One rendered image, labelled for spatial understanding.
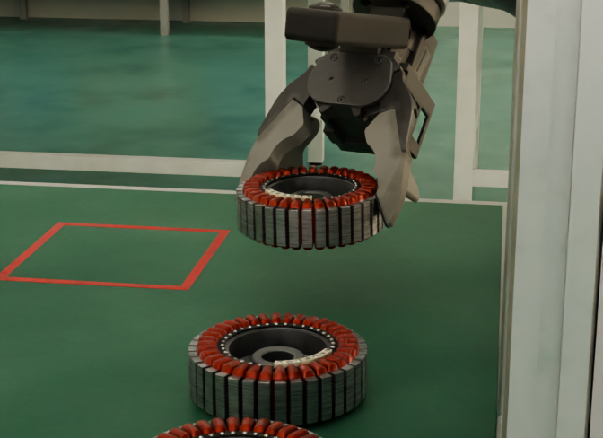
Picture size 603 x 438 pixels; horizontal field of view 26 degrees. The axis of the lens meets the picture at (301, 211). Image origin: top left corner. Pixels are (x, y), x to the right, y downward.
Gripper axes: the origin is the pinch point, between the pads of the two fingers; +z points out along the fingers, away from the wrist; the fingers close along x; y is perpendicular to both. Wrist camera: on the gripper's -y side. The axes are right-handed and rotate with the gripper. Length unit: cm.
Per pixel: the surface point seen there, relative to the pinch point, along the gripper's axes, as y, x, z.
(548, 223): -38, -34, 16
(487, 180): 219, 91, -109
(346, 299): 5.5, -2.7, 4.7
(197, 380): -12.8, -5.3, 17.8
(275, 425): -17.6, -14.5, 20.4
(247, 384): -13.6, -9.3, 17.6
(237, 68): 368, 305, -224
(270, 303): 2.5, 1.7, 7.2
